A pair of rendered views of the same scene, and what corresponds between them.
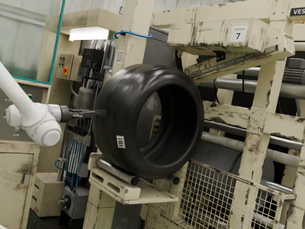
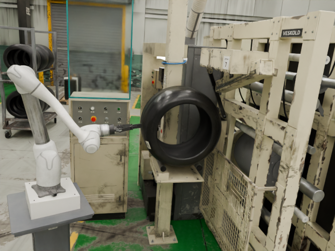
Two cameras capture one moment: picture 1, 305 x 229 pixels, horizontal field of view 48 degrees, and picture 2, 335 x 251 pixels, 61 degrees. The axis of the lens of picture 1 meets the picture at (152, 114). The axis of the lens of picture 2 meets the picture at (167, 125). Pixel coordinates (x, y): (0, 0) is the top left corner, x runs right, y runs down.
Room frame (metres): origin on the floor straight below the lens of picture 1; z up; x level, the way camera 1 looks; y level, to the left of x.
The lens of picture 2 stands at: (-0.10, -0.86, 1.77)
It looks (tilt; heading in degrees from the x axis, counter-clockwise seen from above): 16 degrees down; 27
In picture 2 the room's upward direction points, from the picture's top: 4 degrees clockwise
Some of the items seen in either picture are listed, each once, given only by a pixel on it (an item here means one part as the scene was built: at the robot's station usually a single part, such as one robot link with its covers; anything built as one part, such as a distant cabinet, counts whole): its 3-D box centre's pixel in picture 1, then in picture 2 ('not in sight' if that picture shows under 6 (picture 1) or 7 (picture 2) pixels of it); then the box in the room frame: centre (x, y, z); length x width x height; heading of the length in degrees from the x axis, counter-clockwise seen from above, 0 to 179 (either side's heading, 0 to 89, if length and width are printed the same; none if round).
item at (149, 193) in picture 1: (133, 189); (175, 171); (1.85, 0.02, 0.80); 0.37 x 0.36 x 0.02; 129
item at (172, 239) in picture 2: not in sight; (161, 233); (2.04, 0.20, 0.02); 0.27 x 0.27 x 0.04; 39
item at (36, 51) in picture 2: not in sight; (31, 81); (3.53, 3.92, 0.96); 1.36 x 0.71 x 1.92; 29
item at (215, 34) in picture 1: (218, 38); (229, 60); (1.94, -0.28, 1.71); 0.61 x 0.25 x 0.15; 39
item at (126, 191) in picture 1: (113, 182); (158, 167); (1.76, 0.13, 0.84); 0.36 x 0.09 x 0.06; 39
